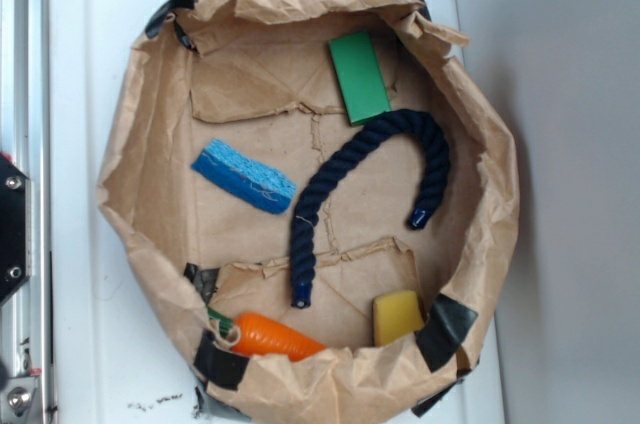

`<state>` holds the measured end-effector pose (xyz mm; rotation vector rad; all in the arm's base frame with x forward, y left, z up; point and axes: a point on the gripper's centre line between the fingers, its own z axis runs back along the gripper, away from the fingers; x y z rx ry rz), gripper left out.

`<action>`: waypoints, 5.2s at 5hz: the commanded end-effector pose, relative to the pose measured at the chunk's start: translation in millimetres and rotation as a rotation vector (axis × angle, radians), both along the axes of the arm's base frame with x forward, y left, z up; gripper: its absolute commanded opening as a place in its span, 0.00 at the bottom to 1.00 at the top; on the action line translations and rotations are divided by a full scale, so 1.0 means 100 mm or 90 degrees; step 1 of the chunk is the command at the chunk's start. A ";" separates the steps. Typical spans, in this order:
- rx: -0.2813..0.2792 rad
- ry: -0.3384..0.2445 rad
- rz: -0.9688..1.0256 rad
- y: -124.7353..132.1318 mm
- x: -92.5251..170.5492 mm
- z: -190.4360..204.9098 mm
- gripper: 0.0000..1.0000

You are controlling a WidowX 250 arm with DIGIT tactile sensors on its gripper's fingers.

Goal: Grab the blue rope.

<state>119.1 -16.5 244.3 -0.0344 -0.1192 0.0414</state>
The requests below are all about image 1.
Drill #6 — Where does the metal frame rail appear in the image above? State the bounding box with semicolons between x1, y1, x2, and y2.
1;0;57;423

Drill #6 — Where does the blue sponge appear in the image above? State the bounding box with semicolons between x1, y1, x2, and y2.
191;139;297;215

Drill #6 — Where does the white plastic tray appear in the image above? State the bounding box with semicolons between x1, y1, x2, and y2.
49;0;504;423

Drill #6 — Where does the orange toy carrot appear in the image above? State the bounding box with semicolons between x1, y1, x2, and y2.
207;308;327;362

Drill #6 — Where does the brown paper bag bin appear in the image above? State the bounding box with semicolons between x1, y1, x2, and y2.
98;0;520;423

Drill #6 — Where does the green rectangular block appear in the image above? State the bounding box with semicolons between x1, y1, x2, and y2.
329;31;391;127

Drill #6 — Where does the dark blue twisted rope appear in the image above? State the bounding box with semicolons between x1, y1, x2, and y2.
288;108;451;310

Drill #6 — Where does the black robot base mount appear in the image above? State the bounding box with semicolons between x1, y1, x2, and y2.
0;152;31;306

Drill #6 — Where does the yellow sponge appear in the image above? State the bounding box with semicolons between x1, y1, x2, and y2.
372;290;425;347

